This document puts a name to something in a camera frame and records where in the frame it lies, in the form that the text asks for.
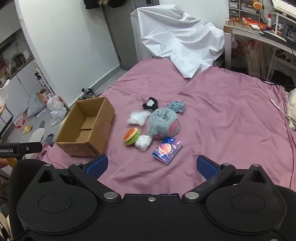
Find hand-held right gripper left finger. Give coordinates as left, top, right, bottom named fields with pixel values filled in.
left=37, top=154, right=122, bottom=202

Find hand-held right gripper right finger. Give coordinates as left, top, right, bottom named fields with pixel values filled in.
left=182, top=155, right=266, bottom=201

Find brown cardboard box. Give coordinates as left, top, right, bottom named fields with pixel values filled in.
left=55, top=97, right=115, bottom=157

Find blue tissue pack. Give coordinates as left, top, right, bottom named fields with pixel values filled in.
left=152, top=137, right=183, bottom=165

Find orange burger plush toy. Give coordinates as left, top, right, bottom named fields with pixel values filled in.
left=125, top=128, right=141, bottom=146

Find clear bag of white cotton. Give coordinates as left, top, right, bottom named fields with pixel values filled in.
left=127, top=110, right=152, bottom=126

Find grey fluffy plush toy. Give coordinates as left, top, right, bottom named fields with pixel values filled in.
left=147, top=108, right=182, bottom=141

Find small blue-grey plush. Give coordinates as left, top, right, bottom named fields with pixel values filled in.
left=166, top=101, right=186, bottom=113

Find black and white lace cloth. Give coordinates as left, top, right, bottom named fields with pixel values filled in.
left=142, top=97, right=159, bottom=110

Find white slipper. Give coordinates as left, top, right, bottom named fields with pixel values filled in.
left=29, top=127, right=45, bottom=143

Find red and white snack packet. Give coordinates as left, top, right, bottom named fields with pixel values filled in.
left=13, top=111, right=28, bottom=128

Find grey plastic bag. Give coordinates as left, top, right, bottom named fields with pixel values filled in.
left=28, top=93, right=47, bottom=116

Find pink bed sheet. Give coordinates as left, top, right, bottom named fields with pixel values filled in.
left=40, top=57, right=296, bottom=202

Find orange carton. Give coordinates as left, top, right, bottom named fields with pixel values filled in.
left=38, top=89, right=51, bottom=104

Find white and red plastic bag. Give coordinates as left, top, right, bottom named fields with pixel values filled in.
left=47, top=95, right=64, bottom=110

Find white kitchen cabinet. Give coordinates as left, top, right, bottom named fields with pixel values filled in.
left=0, top=56, right=56, bottom=142

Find cream pillow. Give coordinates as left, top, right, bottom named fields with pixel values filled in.
left=287, top=88, right=296, bottom=128

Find white cover sheet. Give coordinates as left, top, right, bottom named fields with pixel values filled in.
left=131, top=6, right=225, bottom=79

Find white desk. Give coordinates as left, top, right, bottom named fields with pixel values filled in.
left=223, top=20, right=296, bottom=77

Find grey door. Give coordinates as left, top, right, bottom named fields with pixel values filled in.
left=103, top=0, right=160, bottom=70

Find drawer organizer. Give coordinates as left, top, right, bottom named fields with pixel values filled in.
left=228, top=0, right=264, bottom=20

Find black hanging clothes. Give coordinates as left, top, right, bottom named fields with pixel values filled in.
left=83, top=0, right=107, bottom=9

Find white keyboard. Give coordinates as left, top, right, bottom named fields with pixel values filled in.
left=270, top=0, right=296, bottom=16

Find white cable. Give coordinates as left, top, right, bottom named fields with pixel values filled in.
left=269, top=98, right=296, bottom=130

